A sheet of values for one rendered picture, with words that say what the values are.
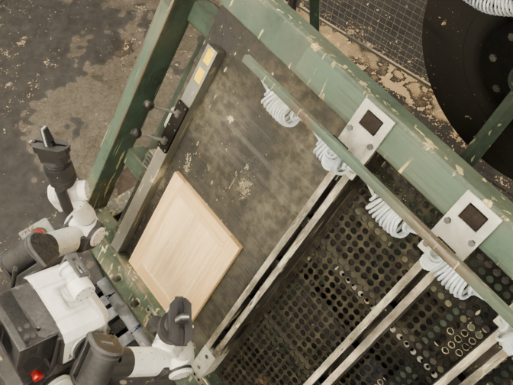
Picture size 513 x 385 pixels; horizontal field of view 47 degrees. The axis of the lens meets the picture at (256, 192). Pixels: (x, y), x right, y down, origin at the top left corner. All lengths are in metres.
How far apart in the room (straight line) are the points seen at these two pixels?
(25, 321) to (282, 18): 1.11
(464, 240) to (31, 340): 1.19
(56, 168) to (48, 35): 2.70
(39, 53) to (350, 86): 3.19
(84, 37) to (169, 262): 2.56
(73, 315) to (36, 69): 2.71
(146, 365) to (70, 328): 0.25
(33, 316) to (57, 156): 0.47
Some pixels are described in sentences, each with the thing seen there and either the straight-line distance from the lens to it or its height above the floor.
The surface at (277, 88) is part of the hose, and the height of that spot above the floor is 1.96.
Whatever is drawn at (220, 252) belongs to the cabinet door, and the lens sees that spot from 2.01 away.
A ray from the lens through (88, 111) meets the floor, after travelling 4.01.
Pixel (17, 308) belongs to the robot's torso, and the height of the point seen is 1.40.
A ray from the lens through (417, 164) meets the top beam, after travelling 1.45.
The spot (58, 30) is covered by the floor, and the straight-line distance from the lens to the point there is 4.55.
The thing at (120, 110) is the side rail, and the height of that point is 1.34.
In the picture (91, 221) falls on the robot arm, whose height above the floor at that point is 1.20.
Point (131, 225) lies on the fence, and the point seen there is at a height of 1.04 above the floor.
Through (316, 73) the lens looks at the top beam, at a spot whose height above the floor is 1.90.
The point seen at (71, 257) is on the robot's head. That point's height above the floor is 1.45.
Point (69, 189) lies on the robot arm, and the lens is 1.96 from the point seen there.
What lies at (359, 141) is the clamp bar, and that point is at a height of 1.86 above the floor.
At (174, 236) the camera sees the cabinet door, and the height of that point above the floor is 1.13.
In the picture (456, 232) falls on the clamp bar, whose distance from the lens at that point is 1.43.
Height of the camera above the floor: 3.05
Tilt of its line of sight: 59 degrees down
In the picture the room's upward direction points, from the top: 5 degrees clockwise
